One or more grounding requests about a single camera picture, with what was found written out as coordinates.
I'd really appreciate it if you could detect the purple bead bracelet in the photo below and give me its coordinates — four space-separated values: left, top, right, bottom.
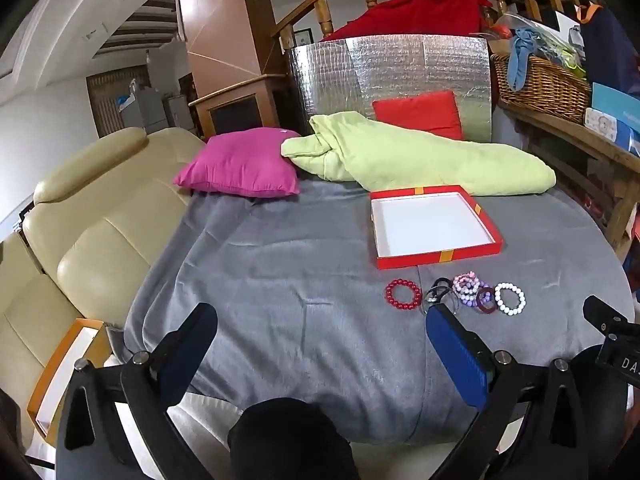
455 284 483 309

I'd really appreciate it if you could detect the white patterned box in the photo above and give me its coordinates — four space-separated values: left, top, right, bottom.
584 107 617 143

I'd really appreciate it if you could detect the blue cardboard box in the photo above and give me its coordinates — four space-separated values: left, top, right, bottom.
591 82 639 156

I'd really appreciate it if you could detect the black hair tie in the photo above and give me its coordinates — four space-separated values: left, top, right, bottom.
423 276 458 311

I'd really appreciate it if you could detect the cream leather sofa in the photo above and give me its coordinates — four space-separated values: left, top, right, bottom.
0 126 206 456

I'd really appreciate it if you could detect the red cushion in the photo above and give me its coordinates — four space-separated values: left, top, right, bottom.
372 90 464 141

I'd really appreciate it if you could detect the grey bed blanket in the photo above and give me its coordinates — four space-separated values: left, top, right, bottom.
124 179 634 444

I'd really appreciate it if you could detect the silver foil insulation panel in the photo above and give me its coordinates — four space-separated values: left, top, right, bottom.
288 35 491 142

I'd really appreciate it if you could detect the light green folded quilt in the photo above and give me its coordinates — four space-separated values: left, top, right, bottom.
281 112 556 196

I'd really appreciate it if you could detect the red shallow box tray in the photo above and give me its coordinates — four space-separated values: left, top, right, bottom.
370 185 503 270

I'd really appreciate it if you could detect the wooden side table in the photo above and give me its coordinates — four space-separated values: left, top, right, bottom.
499 102 639 260

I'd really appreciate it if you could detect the wicker basket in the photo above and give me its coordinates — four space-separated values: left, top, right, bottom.
490 54 591 124

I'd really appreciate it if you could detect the red bead bracelet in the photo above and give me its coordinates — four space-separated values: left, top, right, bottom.
384 277 424 311

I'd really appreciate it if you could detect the blue cloth in basket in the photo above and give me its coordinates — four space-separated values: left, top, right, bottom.
506 28 538 92

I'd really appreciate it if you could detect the maroon band bracelet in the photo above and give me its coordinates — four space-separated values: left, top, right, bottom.
475 286 498 316

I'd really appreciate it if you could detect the white pearl bead bracelet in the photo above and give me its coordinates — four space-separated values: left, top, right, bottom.
493 282 528 317

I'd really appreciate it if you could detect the wooden cabinet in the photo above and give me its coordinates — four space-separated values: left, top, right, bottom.
189 74 288 139

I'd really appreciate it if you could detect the navy bag orange handle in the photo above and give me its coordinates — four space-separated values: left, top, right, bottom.
576 2 639 98

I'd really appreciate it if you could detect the magenta pillow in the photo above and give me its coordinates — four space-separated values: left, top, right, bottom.
174 127 299 198

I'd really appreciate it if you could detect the red blanket on railing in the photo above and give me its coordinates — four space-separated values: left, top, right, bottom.
324 0 491 41

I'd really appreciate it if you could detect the orange box lid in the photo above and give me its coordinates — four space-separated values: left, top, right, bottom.
26 318 112 448

